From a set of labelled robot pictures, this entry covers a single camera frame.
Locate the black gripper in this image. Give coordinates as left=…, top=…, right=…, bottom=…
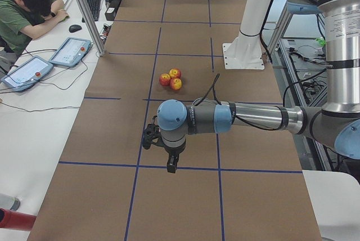
left=164, top=144, right=186, bottom=173

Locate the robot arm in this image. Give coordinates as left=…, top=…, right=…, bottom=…
left=142, top=0, right=359, bottom=173

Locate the red yellow apple three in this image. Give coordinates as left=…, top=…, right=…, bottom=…
left=170, top=78, right=182, bottom=91

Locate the red yellow apple one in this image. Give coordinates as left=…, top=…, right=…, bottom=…
left=159, top=73, right=172, bottom=86

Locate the red yellow apple two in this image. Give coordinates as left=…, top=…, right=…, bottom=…
left=169, top=68, right=182, bottom=78

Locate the brown paper table cover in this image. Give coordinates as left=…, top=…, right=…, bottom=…
left=29, top=0, right=321, bottom=240

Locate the far teach pendant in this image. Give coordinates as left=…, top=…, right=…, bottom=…
left=49, top=37, right=92, bottom=68

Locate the teach pendant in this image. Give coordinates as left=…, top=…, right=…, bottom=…
left=1, top=56, right=53, bottom=92
left=49, top=37, right=92, bottom=68

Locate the black computer mouse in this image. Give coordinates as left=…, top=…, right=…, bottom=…
left=69, top=24, right=82, bottom=33

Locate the near teach pendant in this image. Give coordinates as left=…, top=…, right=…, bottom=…
left=1, top=56, right=53, bottom=92

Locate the red cylinder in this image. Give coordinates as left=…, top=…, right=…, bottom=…
left=1, top=208, right=37, bottom=231

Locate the black keyboard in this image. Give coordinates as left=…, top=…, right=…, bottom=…
left=86, top=0, right=101, bottom=21

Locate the person in green shirt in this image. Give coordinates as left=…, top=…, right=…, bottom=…
left=1, top=0, right=69, bottom=56

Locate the black camera cable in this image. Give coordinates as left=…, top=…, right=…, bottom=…
left=192, top=73, right=282, bottom=131

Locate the white camera post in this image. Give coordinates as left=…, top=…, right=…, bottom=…
left=223, top=0, right=271, bottom=70

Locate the aluminium frame post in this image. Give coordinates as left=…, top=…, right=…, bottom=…
left=76, top=0, right=105, bottom=56

